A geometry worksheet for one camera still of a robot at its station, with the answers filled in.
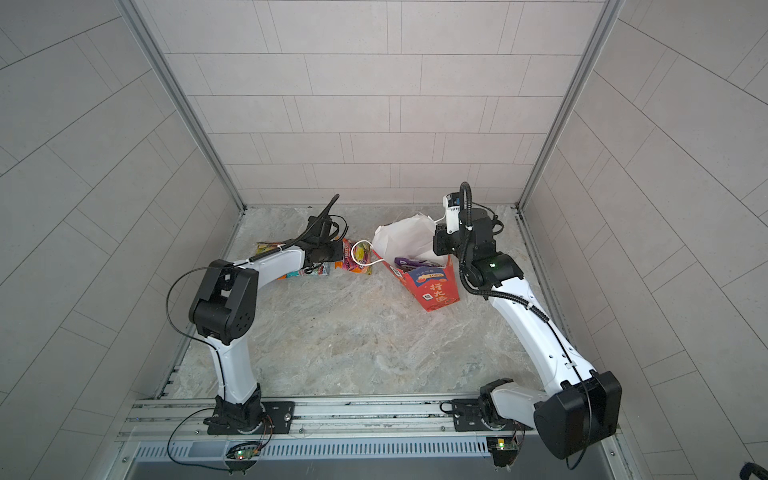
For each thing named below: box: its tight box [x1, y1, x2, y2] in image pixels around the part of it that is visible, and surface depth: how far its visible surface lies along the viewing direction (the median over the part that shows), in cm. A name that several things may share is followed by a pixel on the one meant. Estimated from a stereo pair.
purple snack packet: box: [394, 257, 442, 270], surface depth 90 cm
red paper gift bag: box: [351, 214, 461, 312], surface depth 84 cm
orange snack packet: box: [334, 238, 372, 275], surface depth 98 cm
